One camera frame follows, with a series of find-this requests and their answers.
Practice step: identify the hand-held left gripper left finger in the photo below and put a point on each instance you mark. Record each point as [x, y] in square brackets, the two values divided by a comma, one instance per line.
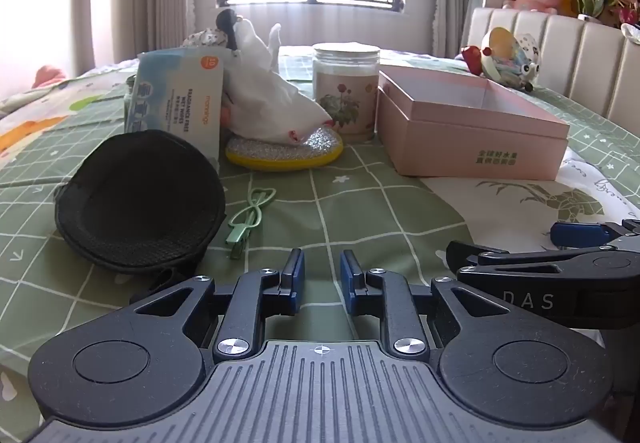
[298, 280]

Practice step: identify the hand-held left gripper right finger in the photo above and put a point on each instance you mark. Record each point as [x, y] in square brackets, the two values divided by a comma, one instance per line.
[350, 283]

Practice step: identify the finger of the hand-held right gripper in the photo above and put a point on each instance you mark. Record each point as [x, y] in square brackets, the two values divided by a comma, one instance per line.
[580, 234]
[480, 253]

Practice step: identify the pink cardboard box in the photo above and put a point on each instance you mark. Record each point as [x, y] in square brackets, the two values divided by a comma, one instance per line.
[450, 143]

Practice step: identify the yellow glitter sponge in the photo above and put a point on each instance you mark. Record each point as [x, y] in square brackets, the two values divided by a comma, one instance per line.
[280, 155]

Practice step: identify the black mesh pouch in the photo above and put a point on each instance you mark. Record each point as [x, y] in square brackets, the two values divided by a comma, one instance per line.
[140, 193]

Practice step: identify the white plastic bag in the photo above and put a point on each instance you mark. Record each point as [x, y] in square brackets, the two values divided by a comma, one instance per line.
[270, 98]

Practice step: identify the blue wet wipes pack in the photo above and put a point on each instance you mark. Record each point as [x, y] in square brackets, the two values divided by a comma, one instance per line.
[170, 93]

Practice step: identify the patterned cloth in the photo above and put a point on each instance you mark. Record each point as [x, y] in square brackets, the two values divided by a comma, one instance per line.
[200, 38]

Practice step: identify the pink soft item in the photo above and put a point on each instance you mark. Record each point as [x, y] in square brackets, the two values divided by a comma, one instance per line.
[47, 77]

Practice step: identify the green checked bedspread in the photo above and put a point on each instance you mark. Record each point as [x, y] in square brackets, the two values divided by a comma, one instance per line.
[400, 213]

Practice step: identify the padded beige headboard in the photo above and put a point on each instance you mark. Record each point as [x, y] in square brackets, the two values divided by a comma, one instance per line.
[575, 58]

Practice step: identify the spotted plush toy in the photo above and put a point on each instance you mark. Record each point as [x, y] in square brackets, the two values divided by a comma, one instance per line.
[530, 63]

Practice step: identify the flower print glass jar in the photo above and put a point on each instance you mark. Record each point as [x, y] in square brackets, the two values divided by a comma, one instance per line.
[345, 93]

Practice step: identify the red-leaf potted plant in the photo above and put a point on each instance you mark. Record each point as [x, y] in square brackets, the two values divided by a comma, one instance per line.
[625, 8]

